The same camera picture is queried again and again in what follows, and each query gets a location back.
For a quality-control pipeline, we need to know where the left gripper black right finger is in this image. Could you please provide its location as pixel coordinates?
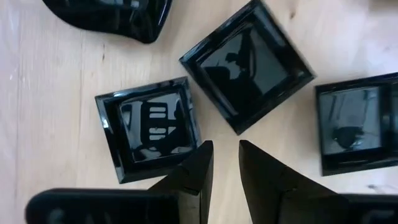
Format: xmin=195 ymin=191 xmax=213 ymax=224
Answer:
xmin=239 ymin=140 xmax=349 ymax=224

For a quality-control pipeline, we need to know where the black wavy-edged mini plate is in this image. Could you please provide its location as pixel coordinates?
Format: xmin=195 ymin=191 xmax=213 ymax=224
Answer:
xmin=41 ymin=0 xmax=174 ymax=45

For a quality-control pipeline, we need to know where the black small square plate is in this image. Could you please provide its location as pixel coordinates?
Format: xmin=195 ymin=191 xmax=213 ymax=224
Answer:
xmin=315 ymin=72 xmax=398 ymax=177
xmin=178 ymin=0 xmax=317 ymax=136
xmin=94 ymin=76 xmax=202 ymax=185

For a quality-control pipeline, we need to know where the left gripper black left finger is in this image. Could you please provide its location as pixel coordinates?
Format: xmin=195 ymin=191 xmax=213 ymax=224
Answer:
xmin=148 ymin=140 xmax=214 ymax=224

